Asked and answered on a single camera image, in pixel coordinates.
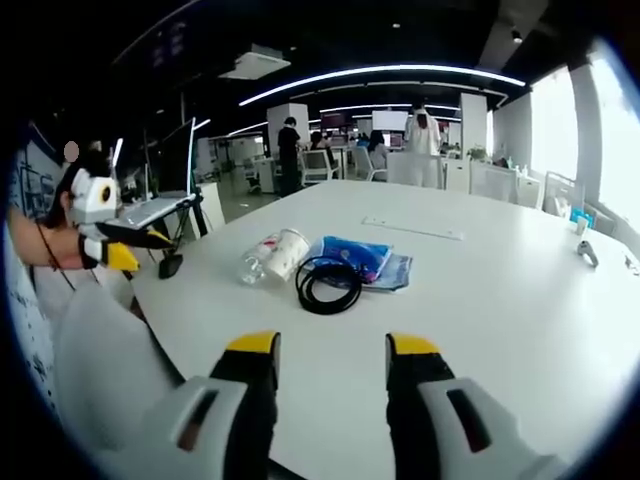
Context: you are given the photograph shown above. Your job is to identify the person's printed shirt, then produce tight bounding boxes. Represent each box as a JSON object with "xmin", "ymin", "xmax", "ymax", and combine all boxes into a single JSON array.
[{"xmin": 3, "ymin": 144, "xmax": 64, "ymax": 416}]

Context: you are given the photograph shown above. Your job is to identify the white paper cup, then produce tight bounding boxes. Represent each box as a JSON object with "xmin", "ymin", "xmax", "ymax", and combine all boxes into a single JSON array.
[{"xmin": 261, "ymin": 228, "xmax": 312, "ymax": 286}]

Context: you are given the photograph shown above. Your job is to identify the ceiling air conditioner unit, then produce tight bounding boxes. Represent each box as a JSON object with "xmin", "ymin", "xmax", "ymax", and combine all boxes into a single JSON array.
[{"xmin": 218, "ymin": 43, "xmax": 292, "ymax": 82}]

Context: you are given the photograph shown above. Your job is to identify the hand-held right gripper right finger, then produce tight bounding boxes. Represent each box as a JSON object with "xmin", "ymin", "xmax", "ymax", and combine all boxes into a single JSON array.
[{"xmin": 384, "ymin": 332, "xmax": 567, "ymax": 480}]

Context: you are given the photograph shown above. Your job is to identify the white office chair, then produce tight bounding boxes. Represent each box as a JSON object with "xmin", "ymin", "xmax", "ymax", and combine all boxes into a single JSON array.
[
  {"xmin": 301, "ymin": 148, "xmax": 342, "ymax": 185},
  {"xmin": 353, "ymin": 146, "xmax": 389, "ymax": 182}
]

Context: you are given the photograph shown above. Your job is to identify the white table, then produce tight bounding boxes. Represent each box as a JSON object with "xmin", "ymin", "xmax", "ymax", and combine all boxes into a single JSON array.
[{"xmin": 127, "ymin": 178, "xmax": 640, "ymax": 480}]

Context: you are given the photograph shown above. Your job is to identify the blue tissue packet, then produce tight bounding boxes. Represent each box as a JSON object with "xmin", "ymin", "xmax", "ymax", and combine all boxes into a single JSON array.
[{"xmin": 305, "ymin": 235, "xmax": 395, "ymax": 290}]

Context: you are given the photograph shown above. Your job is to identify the black cable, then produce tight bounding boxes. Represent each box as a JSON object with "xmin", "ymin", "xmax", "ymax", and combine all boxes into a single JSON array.
[{"xmin": 295, "ymin": 256, "xmax": 363, "ymax": 316}]

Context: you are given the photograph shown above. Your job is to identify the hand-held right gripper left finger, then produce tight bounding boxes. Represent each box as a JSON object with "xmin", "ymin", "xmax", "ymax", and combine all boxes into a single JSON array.
[{"xmin": 119, "ymin": 329, "xmax": 282, "ymax": 480}]

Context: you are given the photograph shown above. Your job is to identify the open laptop on stand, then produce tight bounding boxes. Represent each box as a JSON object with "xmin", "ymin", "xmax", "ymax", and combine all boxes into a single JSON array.
[{"xmin": 158, "ymin": 118, "xmax": 197, "ymax": 197}]

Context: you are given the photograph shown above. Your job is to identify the thin black cord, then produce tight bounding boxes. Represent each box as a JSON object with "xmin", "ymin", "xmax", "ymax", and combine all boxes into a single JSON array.
[{"xmin": 35, "ymin": 218, "xmax": 79, "ymax": 292}]

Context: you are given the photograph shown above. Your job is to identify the clear plastic bottle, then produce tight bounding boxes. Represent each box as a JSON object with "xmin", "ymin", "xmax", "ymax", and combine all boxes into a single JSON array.
[{"xmin": 238, "ymin": 232, "xmax": 281, "ymax": 287}]

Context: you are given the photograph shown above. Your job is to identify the small black device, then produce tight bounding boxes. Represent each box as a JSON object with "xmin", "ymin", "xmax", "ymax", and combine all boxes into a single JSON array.
[{"xmin": 158, "ymin": 253, "xmax": 184, "ymax": 280}]

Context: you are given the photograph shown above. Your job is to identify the blue box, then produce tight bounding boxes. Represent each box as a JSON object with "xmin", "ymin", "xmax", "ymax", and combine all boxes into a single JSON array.
[{"xmin": 569, "ymin": 209, "xmax": 597, "ymax": 232}]

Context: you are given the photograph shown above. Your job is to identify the curved ceiling light strip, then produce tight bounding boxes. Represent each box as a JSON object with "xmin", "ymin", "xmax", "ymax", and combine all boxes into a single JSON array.
[{"xmin": 237, "ymin": 63, "xmax": 527, "ymax": 108}]

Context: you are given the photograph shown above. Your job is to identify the person's white trousers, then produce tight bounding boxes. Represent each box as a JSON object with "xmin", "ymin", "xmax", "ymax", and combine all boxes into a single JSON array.
[{"xmin": 48, "ymin": 285, "xmax": 187, "ymax": 454}]

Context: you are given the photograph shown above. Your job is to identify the blue plastic bag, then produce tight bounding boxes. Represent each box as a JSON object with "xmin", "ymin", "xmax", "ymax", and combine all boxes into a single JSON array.
[{"xmin": 367, "ymin": 251, "xmax": 415, "ymax": 292}]

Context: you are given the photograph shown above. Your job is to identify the grey handheld controller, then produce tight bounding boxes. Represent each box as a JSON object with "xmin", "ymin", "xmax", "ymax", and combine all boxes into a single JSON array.
[{"xmin": 576, "ymin": 240, "xmax": 601, "ymax": 269}]

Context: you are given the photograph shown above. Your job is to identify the white laptop on stand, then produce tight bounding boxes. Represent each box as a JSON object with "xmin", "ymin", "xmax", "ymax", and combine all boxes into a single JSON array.
[{"xmin": 113, "ymin": 193, "xmax": 202, "ymax": 232}]

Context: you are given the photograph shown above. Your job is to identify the white table cable cover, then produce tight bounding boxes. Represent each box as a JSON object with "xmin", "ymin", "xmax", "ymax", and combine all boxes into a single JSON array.
[{"xmin": 361, "ymin": 215, "xmax": 466, "ymax": 242}]

